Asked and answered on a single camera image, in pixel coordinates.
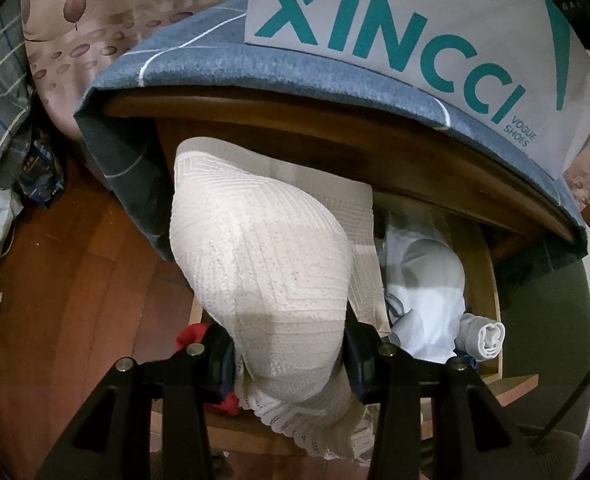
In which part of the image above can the blue checked cloth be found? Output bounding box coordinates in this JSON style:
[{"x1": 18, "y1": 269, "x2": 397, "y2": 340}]
[{"x1": 73, "y1": 0, "x2": 590, "y2": 268}]

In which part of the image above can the plaid quilt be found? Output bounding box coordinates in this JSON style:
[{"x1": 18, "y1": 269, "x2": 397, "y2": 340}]
[{"x1": 0, "y1": 0, "x2": 33, "y2": 191}]

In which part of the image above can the red underwear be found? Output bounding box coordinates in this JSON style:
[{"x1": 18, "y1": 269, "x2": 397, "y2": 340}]
[{"x1": 176, "y1": 324, "x2": 240, "y2": 417}]

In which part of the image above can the black cable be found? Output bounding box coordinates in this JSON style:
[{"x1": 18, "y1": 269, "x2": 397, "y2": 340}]
[{"x1": 535, "y1": 335, "x2": 590, "y2": 443}]

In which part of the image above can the wooden drawer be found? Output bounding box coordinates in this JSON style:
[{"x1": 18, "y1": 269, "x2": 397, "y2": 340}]
[{"x1": 190, "y1": 180, "x2": 540, "y2": 456}]

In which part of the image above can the beige patterned underwear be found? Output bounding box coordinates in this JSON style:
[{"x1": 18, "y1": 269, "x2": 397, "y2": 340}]
[{"x1": 295, "y1": 160, "x2": 393, "y2": 338}]

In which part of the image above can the white knitted underwear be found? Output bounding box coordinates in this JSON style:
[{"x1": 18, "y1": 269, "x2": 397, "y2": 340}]
[{"x1": 169, "y1": 136, "x2": 376, "y2": 461}]

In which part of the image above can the blue packet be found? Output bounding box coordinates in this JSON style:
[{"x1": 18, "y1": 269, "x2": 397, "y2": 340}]
[{"x1": 17, "y1": 130, "x2": 68, "y2": 208}]

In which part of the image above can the white and light blue garment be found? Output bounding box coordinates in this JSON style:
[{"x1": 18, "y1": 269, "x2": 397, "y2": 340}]
[{"x1": 382, "y1": 210, "x2": 468, "y2": 363}]

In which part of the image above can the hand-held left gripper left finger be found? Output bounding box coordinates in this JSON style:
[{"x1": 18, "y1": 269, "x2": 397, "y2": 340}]
[{"x1": 40, "y1": 326, "x2": 236, "y2": 480}]

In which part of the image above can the wooden nightstand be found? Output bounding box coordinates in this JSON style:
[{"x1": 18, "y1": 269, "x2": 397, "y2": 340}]
[{"x1": 102, "y1": 87, "x2": 573, "y2": 261}]

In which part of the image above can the white sock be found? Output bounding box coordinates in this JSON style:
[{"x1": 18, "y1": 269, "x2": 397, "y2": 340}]
[{"x1": 457, "y1": 312, "x2": 506, "y2": 361}]

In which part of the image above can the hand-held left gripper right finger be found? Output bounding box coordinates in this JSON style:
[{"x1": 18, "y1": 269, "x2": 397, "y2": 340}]
[{"x1": 344, "y1": 325, "x2": 542, "y2": 480}]

